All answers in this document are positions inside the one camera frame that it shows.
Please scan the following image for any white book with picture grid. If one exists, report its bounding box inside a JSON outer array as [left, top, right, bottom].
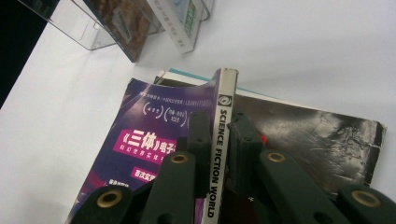
[[146, 0, 208, 54]]

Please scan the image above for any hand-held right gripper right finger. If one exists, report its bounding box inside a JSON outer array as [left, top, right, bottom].
[[228, 112, 353, 224]]

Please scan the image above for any white table cover sheet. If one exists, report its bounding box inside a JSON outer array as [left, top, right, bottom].
[[0, 0, 396, 224]]

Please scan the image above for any clear acrylic book rack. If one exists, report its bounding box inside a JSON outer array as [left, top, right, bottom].
[[17, 0, 216, 51]]

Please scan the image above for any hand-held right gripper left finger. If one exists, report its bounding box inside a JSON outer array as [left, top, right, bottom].
[[139, 110, 213, 224]]

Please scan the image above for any black magazine with red print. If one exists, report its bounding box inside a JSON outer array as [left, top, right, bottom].
[[153, 68, 388, 195]]

